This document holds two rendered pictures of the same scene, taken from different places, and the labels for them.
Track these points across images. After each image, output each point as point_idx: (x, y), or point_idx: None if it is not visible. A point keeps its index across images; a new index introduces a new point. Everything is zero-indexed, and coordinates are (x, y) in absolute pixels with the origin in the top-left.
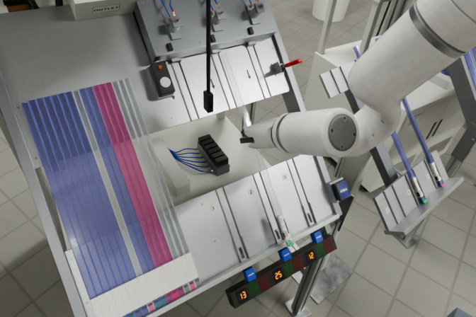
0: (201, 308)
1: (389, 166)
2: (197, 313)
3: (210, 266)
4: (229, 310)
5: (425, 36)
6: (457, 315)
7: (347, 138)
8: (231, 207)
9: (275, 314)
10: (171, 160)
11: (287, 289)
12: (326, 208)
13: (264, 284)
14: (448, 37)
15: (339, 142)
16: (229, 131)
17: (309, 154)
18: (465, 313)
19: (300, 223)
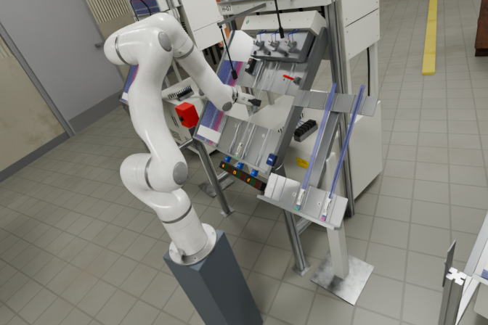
0: (281, 217)
1: (313, 180)
2: (278, 217)
3: (222, 144)
4: (285, 230)
5: None
6: (218, 231)
7: (202, 91)
8: (240, 130)
9: (292, 255)
10: None
11: (313, 258)
12: (267, 166)
13: (229, 170)
14: None
15: (200, 91)
16: (337, 130)
17: None
18: (220, 234)
19: (253, 160)
